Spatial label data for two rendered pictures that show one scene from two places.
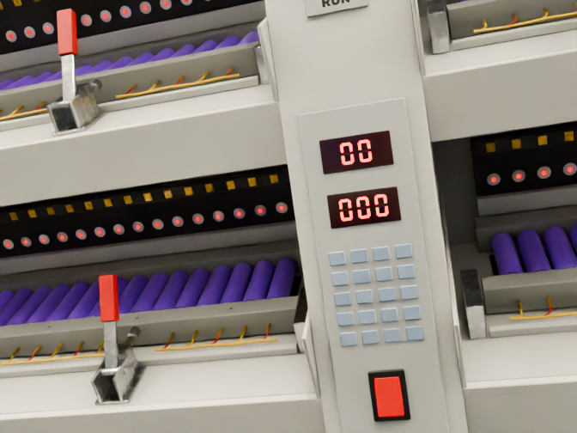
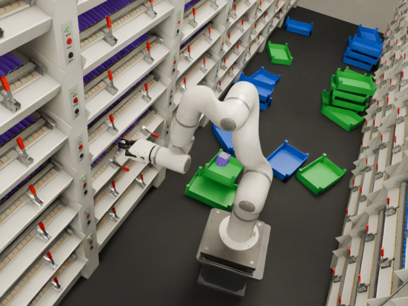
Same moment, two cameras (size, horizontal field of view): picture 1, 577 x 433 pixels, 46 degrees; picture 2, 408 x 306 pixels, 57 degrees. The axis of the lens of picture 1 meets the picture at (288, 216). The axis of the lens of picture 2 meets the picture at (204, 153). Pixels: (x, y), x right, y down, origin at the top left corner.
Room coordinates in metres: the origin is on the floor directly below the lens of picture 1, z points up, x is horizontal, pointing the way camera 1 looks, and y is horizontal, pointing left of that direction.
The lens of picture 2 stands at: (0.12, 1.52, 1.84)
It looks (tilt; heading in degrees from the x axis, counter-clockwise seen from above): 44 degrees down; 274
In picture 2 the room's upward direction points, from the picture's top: 12 degrees clockwise
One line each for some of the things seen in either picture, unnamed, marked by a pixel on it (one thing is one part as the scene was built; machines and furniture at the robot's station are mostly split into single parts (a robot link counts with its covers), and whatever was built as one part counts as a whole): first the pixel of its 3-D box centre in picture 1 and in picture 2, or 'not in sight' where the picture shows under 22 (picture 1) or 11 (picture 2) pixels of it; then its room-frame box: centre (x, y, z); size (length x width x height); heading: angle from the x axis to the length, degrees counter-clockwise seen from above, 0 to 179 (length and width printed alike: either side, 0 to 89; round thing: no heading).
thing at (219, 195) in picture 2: not in sight; (213, 189); (0.11, -0.07, 0.04); 0.30 x 0.20 x 0.08; 167
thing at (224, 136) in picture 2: not in sight; (232, 135); (0.07, -0.63, 0.04); 0.30 x 0.20 x 0.08; 126
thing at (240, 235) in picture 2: not in sight; (241, 221); (-0.05, 0.44, 0.45); 0.19 x 0.19 x 0.18
